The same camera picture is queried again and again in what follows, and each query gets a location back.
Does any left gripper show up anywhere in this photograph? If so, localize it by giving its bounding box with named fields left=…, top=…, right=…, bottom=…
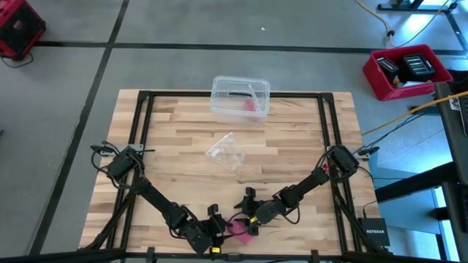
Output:
left=200, top=204, right=235, bottom=257

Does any black overhead rig beam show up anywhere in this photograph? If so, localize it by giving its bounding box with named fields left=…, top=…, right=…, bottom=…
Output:
left=0, top=248, right=468, bottom=263

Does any black cable bundle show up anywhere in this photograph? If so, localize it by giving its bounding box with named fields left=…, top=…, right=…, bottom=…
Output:
left=78, top=171, right=143, bottom=253

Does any blue and black floor cable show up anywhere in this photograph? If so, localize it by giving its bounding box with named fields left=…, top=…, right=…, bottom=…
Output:
left=356, top=113, right=427, bottom=157

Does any large black ribbed device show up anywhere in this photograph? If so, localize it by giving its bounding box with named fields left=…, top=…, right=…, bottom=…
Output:
left=400, top=53, right=436, bottom=82

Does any black aluminium table frame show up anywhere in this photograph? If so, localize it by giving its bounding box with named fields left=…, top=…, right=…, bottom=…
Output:
left=105, top=90, right=365, bottom=255

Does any white paper sheet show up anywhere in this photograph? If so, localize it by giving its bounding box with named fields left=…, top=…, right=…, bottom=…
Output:
left=401, top=80, right=434, bottom=88

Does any red plastic crate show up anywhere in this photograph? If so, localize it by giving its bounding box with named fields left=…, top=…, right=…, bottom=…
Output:
left=361, top=43, right=454, bottom=102

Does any thin black floor cable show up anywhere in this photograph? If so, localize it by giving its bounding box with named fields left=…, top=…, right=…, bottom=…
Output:
left=0, top=52, right=34, bottom=69

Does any red and black case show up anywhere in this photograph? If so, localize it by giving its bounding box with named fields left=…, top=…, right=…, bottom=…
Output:
left=0, top=0, right=47, bottom=61

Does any clear plastic container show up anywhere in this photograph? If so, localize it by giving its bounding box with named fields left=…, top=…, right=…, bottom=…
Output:
left=210, top=75, right=271, bottom=125

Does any yellow hanging cable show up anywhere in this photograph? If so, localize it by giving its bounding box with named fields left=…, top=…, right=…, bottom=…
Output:
left=361, top=90, right=468, bottom=137

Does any black floor stand base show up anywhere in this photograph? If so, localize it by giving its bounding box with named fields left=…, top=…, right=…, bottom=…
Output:
left=376, top=0, right=468, bottom=58

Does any small black device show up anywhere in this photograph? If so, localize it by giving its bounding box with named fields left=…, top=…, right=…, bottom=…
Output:
left=375, top=57, right=400, bottom=83

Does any pink elastic bandage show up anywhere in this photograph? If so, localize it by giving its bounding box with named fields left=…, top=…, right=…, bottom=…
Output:
left=226, top=220, right=254, bottom=245

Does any clear plastic wrapper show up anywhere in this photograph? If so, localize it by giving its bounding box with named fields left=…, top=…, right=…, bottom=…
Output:
left=204, top=131, right=246, bottom=172

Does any black Netgear network switch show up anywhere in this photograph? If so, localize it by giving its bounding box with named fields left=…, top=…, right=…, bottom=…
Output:
left=357, top=217, right=391, bottom=248

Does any yellow extension cord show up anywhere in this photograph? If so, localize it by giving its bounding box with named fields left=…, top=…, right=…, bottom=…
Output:
left=353, top=0, right=451, bottom=48

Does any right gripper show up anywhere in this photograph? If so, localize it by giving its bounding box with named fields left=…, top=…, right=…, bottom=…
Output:
left=233, top=186, right=266, bottom=237

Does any black cable with yellow tag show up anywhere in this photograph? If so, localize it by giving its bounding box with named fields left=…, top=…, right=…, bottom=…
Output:
left=226, top=210, right=259, bottom=235
left=210, top=218, right=228, bottom=255

